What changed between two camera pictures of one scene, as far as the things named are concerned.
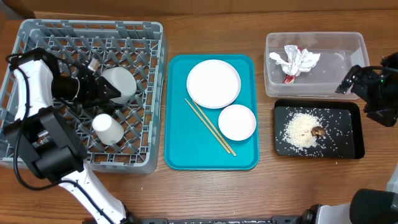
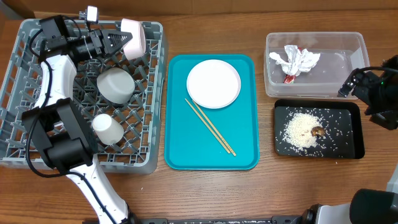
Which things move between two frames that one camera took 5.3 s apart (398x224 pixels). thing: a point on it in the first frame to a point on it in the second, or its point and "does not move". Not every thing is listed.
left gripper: (94, 87) to (98, 42)
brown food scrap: (318, 132) does not move
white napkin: (296, 61) does not move
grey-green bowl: (123, 80) does not move
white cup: (109, 130) does not move
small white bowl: (237, 122) to (135, 48)
